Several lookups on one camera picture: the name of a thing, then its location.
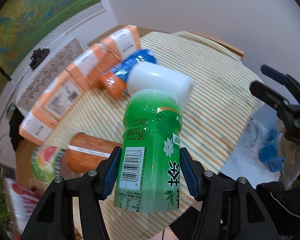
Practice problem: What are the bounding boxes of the orange tissue pack barcode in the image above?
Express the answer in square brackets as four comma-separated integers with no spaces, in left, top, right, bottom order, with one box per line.
[38,70,84,121]

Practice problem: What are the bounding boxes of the orange paper cup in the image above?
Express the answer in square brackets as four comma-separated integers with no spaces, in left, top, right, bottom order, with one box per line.
[65,133,122,173]

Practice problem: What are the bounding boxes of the gloved right hand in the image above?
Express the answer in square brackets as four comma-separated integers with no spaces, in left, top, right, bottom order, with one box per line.
[276,119,300,190]

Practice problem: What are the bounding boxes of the green watermelon label cup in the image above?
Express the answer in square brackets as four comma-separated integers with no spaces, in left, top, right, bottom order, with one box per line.
[31,146,65,183]

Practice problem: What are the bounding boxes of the green plastic cup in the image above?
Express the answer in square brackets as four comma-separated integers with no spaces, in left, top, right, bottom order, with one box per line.
[114,89,183,213]

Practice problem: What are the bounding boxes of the striped tablecloth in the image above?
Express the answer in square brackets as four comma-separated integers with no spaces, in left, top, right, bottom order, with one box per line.
[46,31,262,239]

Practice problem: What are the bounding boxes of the orange tissue pack far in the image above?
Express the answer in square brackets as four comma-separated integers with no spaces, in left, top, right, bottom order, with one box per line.
[100,25,141,60]

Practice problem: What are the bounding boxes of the blue packaged items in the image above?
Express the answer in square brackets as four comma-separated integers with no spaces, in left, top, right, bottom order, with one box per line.
[258,129,285,173]

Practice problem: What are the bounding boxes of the white plastic cup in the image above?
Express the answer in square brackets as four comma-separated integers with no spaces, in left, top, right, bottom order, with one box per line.
[127,61,193,109]

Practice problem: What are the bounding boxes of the landscape painting scroll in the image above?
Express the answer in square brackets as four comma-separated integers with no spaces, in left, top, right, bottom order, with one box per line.
[0,0,101,94]

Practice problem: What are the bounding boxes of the red white flower pot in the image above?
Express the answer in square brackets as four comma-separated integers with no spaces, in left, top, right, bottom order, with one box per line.
[4,178,39,235]

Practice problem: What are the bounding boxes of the orange and blue cup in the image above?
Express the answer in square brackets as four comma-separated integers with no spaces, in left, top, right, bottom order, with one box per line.
[101,49,157,99]

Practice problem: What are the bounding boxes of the orange tissue pack nearest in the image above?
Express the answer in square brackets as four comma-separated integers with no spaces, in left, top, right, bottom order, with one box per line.
[19,103,58,145]

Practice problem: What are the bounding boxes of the orange tissue pack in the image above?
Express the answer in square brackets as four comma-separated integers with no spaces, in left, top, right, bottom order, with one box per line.
[66,43,119,91]
[100,25,141,60]
[19,103,58,145]

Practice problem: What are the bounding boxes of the black teapot set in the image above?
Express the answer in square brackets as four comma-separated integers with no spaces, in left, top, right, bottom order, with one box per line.
[30,48,50,70]

